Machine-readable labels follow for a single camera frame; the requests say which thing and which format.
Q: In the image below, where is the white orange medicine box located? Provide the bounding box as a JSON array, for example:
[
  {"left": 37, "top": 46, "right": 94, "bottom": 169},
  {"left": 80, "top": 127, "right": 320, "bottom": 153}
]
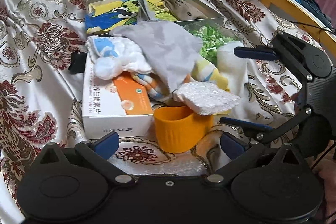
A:
[{"left": 82, "top": 57, "right": 153, "bottom": 139}]

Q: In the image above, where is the grey cloth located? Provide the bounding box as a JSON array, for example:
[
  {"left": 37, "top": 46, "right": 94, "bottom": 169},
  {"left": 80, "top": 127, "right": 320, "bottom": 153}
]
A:
[{"left": 109, "top": 20, "right": 203, "bottom": 92}]

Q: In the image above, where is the white sponge pad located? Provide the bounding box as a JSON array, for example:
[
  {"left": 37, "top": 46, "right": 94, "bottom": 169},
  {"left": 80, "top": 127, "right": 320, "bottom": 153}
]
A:
[{"left": 173, "top": 81, "right": 240, "bottom": 116}]

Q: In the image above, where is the white blue baby cloth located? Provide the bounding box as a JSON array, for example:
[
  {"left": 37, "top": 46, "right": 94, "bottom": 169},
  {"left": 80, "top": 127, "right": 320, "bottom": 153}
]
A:
[{"left": 85, "top": 36, "right": 152, "bottom": 80}]

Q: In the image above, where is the metal tray with cartoon picture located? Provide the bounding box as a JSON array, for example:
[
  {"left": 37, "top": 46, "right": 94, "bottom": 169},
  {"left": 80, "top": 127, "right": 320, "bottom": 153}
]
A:
[{"left": 84, "top": 0, "right": 223, "bottom": 35}]

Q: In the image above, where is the orange silicone cup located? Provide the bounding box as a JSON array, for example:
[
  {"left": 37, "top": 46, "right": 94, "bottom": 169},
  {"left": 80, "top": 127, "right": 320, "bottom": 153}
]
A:
[{"left": 154, "top": 106, "right": 213, "bottom": 153}]

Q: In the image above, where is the green candy bag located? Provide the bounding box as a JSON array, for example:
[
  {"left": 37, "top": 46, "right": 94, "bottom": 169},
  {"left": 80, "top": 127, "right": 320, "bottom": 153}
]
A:
[{"left": 184, "top": 22, "right": 240, "bottom": 65}]

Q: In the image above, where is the white towel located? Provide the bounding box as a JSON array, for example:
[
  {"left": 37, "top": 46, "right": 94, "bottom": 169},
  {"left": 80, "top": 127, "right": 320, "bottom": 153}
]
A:
[{"left": 217, "top": 41, "right": 248, "bottom": 98}]

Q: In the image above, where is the black small object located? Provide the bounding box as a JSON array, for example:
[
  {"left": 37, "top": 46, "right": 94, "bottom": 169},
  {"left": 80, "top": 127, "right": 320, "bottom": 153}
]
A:
[{"left": 68, "top": 51, "right": 87, "bottom": 75}]

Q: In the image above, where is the beige drawstring pouch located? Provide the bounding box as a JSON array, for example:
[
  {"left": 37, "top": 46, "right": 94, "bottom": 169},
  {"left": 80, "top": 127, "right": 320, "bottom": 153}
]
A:
[{"left": 162, "top": 0, "right": 207, "bottom": 21}]

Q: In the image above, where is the yellow striped sock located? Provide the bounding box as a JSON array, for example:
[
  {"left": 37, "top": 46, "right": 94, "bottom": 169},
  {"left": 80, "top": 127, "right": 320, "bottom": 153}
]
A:
[{"left": 130, "top": 56, "right": 229, "bottom": 105}]

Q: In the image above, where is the blue jeans pile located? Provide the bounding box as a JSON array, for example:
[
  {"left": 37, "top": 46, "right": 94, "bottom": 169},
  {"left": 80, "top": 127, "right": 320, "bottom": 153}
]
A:
[{"left": 284, "top": 0, "right": 336, "bottom": 30}]

